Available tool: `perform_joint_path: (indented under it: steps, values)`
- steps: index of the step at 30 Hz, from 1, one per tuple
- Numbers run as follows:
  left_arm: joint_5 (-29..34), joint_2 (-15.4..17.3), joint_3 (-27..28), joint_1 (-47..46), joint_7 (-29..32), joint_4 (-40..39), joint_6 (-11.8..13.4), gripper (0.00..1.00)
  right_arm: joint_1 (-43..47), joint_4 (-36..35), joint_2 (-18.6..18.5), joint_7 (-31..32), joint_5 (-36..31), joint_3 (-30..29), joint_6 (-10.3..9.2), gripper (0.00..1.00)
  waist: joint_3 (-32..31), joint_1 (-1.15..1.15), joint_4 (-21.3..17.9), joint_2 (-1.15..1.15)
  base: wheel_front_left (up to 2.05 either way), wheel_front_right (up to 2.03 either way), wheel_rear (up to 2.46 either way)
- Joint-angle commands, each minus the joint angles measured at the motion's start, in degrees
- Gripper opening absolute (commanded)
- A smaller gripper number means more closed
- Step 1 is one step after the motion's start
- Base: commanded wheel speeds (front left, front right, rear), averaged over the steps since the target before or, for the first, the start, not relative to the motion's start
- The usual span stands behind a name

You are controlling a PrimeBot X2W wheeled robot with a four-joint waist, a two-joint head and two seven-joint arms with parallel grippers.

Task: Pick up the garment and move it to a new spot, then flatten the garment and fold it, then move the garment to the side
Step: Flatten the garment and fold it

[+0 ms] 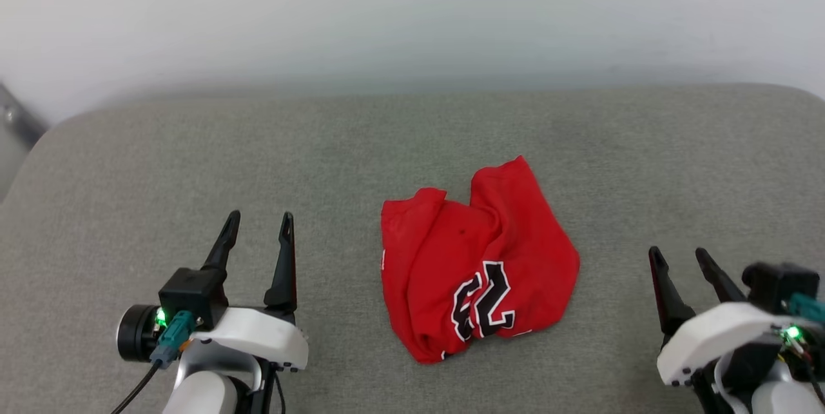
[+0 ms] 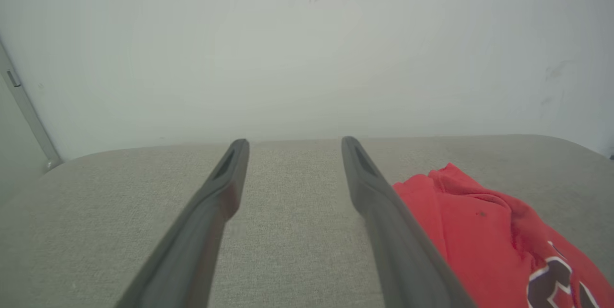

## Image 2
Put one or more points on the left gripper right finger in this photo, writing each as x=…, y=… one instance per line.
x=398, y=245

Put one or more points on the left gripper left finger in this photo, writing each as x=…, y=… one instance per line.
x=192, y=245

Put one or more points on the red garment with print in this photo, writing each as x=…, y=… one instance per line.
x=479, y=241

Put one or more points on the grey metal rail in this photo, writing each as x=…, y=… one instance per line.
x=29, y=111

